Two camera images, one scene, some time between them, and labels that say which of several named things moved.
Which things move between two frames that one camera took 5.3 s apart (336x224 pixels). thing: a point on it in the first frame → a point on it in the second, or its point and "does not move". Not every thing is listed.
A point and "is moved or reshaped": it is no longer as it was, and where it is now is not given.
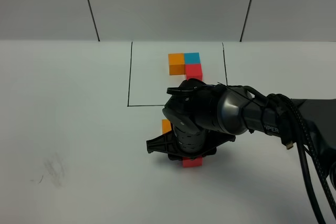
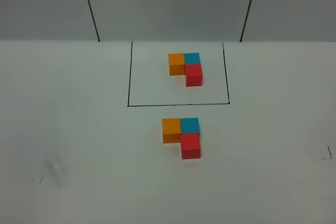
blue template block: x=192 y=58 does not move
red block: x=188 y=162 is moved or reshaped
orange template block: x=176 y=62 does not move
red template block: x=193 y=71 does not move
